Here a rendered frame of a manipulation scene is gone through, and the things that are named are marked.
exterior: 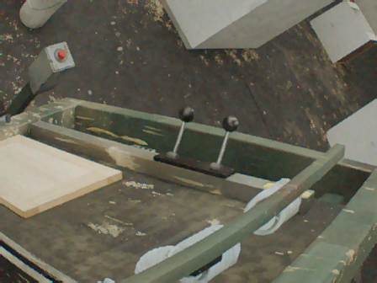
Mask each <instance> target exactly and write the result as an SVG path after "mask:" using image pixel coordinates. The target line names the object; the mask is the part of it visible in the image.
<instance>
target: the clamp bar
mask: <svg viewBox="0 0 377 283"><path fill-rule="evenodd" d="M182 250H183V248H174V247H173V246H166V247H160V248H154V249H153V250H152V251H150V252H147V254H145V255H144V256H142V257H141V258H140V261H139V262H137V265H136V268H135V274H137V273H139V272H142V271H143V270H145V269H148V268H149V267H151V266H153V265H154V264H158V262H161V261H163V260H164V259H166V258H169V257H170V256H173V255H174V254H176V253H178V252H179V251H182ZM221 260H222V255H221V256H219V257H217V258H215V259H214V260H212V261H210V262H209V263H208V264H206V265H205V266H202V267H201V268H199V269H198V270H196V271H194V272H193V273H191V274H190V275H191V276H193V277H197V275H200V274H201V273H204V271H206V270H208V269H209V268H211V267H212V266H214V265H215V264H218V263H219V262H221ZM0 276H1V277H2V278H3V279H5V281H7V282H8V283H78V282H76V281H75V280H73V279H71V278H69V277H67V276H66V275H64V274H62V273H61V272H60V271H58V270H55V269H54V268H52V267H51V266H49V265H48V264H47V263H45V262H44V261H42V260H40V259H38V258H37V257H35V256H34V255H33V254H31V253H30V252H28V251H27V250H25V249H23V248H22V247H20V246H19V245H18V244H16V242H14V241H13V240H11V239H9V238H8V237H6V236H5V235H4V234H3V233H2V232H0Z"/></svg>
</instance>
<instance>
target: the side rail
mask: <svg viewBox="0 0 377 283"><path fill-rule="evenodd" d="M76 122H77V131H80V132H82V133H85V134H88V135H90V136H98V137H101V138H104V139H107V140H110V141H113V142H118V143H121V144H125V145H127V146H133V145H137V146H140V147H146V148H150V149H153V150H156V153H158V154H160V153H162V152H172V151H173V147H174V144H175V141H176V139H177V136H178V132H179V129H180V126H181V124H182V121H181V120H180V119H175V118H172V117H167V116H163V115H153V114H149V113H145V112H141V111H138V110H133V109H123V108H120V107H116V106H113V105H111V106H109V105H106V104H100V103H98V104H97V103H94V102H90V101H88V102H84V103H81V104H78V105H77V118H76ZM225 133H226V131H225V130H224V129H221V128H219V127H214V126H210V125H203V124H199V123H195V122H191V121H190V122H188V123H186V125H185V127H184V130H183V134H182V137H181V140H180V143H179V146H178V150H177V154H178V155H181V156H185V157H188V158H194V159H198V160H201V161H205V162H208V163H216V162H217V159H218V157H219V154H220V147H221V143H222V141H223V138H224V135H225ZM323 154H324V152H319V151H313V150H311V149H307V148H303V147H298V146H292V145H289V144H285V143H282V142H279V141H273V140H269V139H266V138H262V137H259V136H252V135H248V134H244V133H241V132H237V131H233V132H230V135H229V137H228V140H227V143H226V148H225V151H224V153H223V156H222V159H221V161H220V165H222V166H223V165H224V166H227V167H231V168H236V174H242V175H248V176H252V177H254V178H258V179H266V180H268V181H271V182H277V181H280V180H281V179H289V180H292V179H293V178H294V177H295V176H297V175H298V174H299V173H301V171H303V170H304V169H305V168H307V167H308V166H310V165H311V164H312V163H313V162H315V161H316V160H317V159H318V158H319V157H321V156H322V155H323ZM376 167H377V166H375V165H371V164H368V163H362V162H357V161H355V160H352V159H347V158H342V159H341V160H340V161H339V162H338V163H336V165H334V166H333V167H332V169H330V170H328V171H327V173H326V174H325V175H323V177H321V178H320V179H318V181H316V182H315V183H314V184H313V185H312V186H311V187H310V188H309V190H312V191H315V194H314V196H315V197H316V198H321V196H323V195H324V194H325V193H327V192H329V193H332V194H333V193H334V194H336V195H341V196H343V195H344V196H345V198H346V202H345V204H347V203H348V202H349V201H350V200H351V199H352V197H354V196H355V194H356V193H357V192H358V190H359V189H360V187H361V186H362V185H363V183H364V182H365V181H366V180H367V179H368V178H369V176H370V175H371V174H372V172H373V171H374V169H375V168H376Z"/></svg>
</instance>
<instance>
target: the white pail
mask: <svg viewBox="0 0 377 283"><path fill-rule="evenodd" d="M66 1H68V0H26V2H25V4H24V5H23V7H22V8H21V9H20V13H19V14H20V15H19V16H20V19H21V21H22V22H23V24H24V25H25V26H27V27H29V28H32V29H38V28H39V27H40V26H42V25H43V24H44V23H45V22H46V21H47V19H49V18H50V16H51V15H53V13H54V12H56V10H57V9H59V7H60V6H62V4H63V3H65V2H66Z"/></svg>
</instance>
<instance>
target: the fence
mask: <svg viewBox="0 0 377 283"><path fill-rule="evenodd" d="M30 126H31V136H35V137H37V138H39V139H44V140H46V141H48V142H51V143H54V144H56V145H60V146H63V147H66V148H68V149H71V150H73V151H76V152H80V153H82V154H85V155H88V156H89V157H93V158H97V159H99V160H102V161H105V162H107V163H112V164H115V165H118V166H120V167H123V168H128V169H131V170H135V171H137V172H141V173H143V174H148V175H151V176H154V177H158V178H160V179H165V180H168V181H172V182H174V183H178V184H183V185H186V186H189V187H192V188H195V189H199V190H204V191H206V192H207V191H209V192H212V193H216V194H218V195H224V196H226V197H228V196H230V197H232V198H236V199H238V200H245V201H248V202H250V201H251V200H252V199H253V198H254V197H255V196H256V195H258V194H260V193H261V192H262V191H263V190H265V189H267V187H265V188H264V187H263V186H264V185H265V184H267V183H270V184H275V183H276V182H271V181H268V180H266V179H258V178H254V177H252V176H248V175H242V174H234V175H232V176H231V177H229V178H227V179H222V178H218V177H215V176H213V175H209V174H204V173H197V172H194V171H190V170H187V169H184V168H178V167H174V166H172V165H168V164H165V163H159V162H157V161H154V156H156V155H157V154H158V153H155V152H150V151H147V150H143V149H140V148H136V147H131V146H127V145H125V144H121V143H118V142H116V141H110V140H107V139H104V138H101V137H98V136H90V135H88V134H85V133H82V132H80V131H75V130H70V129H67V128H65V127H62V126H57V125H54V124H51V123H46V122H44V121H42V120H38V121H36V122H34V123H32V124H30ZM307 191H308V192H310V193H309V194H308V195H306V196H303V195H301V196H300V198H301V203H300V207H299V210H298V212H297V213H301V214H305V213H306V212H307V211H308V210H309V209H310V208H311V207H312V204H313V200H314V194H315V191H312V190H307Z"/></svg>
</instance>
